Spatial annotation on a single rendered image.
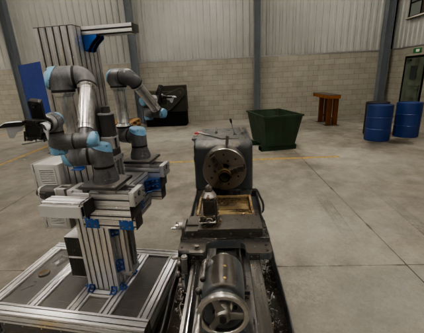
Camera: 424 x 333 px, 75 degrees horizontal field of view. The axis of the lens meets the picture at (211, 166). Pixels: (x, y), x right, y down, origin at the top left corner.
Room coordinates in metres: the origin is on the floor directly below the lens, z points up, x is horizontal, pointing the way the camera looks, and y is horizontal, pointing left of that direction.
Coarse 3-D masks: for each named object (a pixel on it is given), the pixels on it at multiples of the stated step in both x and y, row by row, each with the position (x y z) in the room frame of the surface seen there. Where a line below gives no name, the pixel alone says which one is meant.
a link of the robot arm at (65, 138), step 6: (54, 132) 1.24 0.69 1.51; (60, 132) 1.26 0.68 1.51; (54, 138) 1.24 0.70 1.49; (60, 138) 1.25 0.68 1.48; (66, 138) 1.25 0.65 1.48; (48, 144) 1.25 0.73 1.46; (54, 144) 1.24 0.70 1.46; (60, 144) 1.24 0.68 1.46; (66, 144) 1.25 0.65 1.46; (54, 150) 1.24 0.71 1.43; (60, 150) 1.24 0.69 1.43; (66, 150) 1.27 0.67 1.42
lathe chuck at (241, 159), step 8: (216, 152) 1.89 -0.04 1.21; (224, 152) 1.89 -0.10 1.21; (232, 152) 1.89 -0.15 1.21; (208, 160) 1.90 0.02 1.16; (224, 160) 1.89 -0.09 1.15; (232, 160) 1.89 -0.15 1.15; (240, 160) 1.88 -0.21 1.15; (208, 168) 1.90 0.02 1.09; (208, 176) 1.90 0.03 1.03; (216, 176) 1.90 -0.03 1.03; (232, 176) 1.89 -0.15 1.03; (240, 176) 1.89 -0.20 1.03; (224, 184) 1.89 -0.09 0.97; (232, 184) 1.89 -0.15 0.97
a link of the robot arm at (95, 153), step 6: (102, 144) 1.53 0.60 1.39; (108, 144) 1.55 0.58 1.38; (90, 150) 1.51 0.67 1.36; (96, 150) 1.50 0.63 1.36; (102, 150) 1.51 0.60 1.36; (108, 150) 1.53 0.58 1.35; (90, 156) 1.49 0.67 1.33; (96, 156) 1.50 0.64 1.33; (102, 156) 1.50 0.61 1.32; (108, 156) 1.53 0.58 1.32; (90, 162) 1.50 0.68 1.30; (96, 162) 1.50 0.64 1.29; (102, 162) 1.50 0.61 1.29; (108, 162) 1.52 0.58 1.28
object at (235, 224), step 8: (192, 216) 1.44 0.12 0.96; (224, 216) 1.40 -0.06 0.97; (232, 216) 1.40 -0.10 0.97; (240, 216) 1.39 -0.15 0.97; (248, 216) 1.39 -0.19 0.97; (256, 216) 1.39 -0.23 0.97; (184, 224) 1.34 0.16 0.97; (192, 224) 1.33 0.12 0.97; (224, 224) 1.31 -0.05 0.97; (232, 224) 1.31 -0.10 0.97; (240, 224) 1.31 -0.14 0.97; (248, 224) 1.30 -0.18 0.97; (256, 224) 1.30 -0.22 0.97; (184, 232) 1.30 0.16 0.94; (192, 232) 1.28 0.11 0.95; (200, 232) 1.27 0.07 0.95; (208, 232) 1.27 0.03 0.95; (216, 232) 1.27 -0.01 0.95; (224, 232) 1.27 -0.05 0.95; (232, 232) 1.27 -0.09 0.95; (240, 232) 1.26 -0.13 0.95; (248, 232) 1.26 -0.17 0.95; (256, 232) 1.26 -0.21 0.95
